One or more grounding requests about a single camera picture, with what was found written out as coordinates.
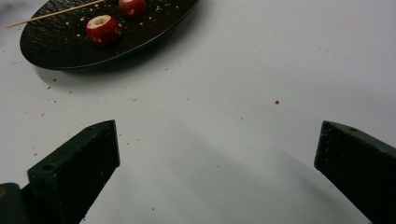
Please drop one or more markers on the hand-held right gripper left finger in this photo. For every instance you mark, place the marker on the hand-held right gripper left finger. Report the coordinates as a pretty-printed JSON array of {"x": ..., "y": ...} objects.
[{"x": 74, "y": 174}]

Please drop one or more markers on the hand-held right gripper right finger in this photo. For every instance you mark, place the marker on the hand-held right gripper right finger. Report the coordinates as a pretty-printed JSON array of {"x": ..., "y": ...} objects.
[{"x": 361, "y": 168}]

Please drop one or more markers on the round black plate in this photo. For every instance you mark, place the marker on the round black plate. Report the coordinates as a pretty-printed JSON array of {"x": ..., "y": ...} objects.
[{"x": 62, "y": 46}]

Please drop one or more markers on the cored red hawthorn fruit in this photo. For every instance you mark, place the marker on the cored red hawthorn fruit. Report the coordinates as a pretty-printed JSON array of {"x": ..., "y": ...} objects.
[
  {"x": 104, "y": 32},
  {"x": 132, "y": 7}
]

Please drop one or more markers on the thin wooden skewer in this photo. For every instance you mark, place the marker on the thin wooden skewer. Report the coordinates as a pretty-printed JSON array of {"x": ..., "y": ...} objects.
[{"x": 53, "y": 14}]

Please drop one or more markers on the white table board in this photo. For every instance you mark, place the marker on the white table board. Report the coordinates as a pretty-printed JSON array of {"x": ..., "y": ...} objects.
[{"x": 233, "y": 84}]

